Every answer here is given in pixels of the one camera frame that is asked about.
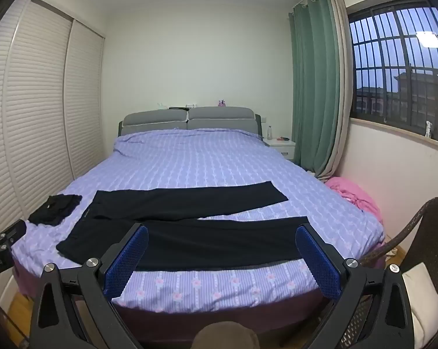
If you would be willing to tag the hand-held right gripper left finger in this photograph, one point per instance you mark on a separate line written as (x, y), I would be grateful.
(126, 258)

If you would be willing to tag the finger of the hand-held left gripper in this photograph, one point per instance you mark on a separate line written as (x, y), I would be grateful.
(11, 232)

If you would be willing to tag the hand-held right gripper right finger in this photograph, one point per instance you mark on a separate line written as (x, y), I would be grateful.
(319, 261)

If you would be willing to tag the black pants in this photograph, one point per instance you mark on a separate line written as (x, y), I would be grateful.
(204, 243)

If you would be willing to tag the folded black garment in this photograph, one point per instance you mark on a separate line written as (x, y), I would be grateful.
(55, 209)

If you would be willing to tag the pink cloth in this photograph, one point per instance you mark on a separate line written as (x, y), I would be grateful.
(350, 192)

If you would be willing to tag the white cushion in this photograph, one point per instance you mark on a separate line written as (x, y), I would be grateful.
(422, 298)

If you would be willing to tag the dark wicker chair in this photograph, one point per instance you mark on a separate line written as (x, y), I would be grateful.
(433, 232)

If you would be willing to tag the white nightstand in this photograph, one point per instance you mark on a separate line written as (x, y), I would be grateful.
(282, 147)

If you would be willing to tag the bed with purple sheet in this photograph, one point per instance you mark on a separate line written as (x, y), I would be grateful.
(204, 160)

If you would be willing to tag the white louvred wardrobe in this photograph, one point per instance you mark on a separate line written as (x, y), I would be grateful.
(41, 98)

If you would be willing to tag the clear plastic bottle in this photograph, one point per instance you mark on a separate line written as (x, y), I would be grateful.
(269, 133)

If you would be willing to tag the flat dark item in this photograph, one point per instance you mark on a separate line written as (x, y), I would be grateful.
(179, 108)

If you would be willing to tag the grey padded headboard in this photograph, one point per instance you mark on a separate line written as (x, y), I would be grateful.
(211, 118)

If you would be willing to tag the small white bottle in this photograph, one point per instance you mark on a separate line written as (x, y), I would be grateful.
(428, 130)

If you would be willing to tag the green curtain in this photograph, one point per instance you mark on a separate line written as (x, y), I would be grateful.
(313, 80)

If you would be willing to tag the small pink toy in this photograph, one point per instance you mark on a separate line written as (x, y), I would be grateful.
(222, 103)

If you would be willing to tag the beige curtain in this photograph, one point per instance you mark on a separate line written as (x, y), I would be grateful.
(340, 80)

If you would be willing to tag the barred window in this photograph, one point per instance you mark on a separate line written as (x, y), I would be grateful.
(397, 61)

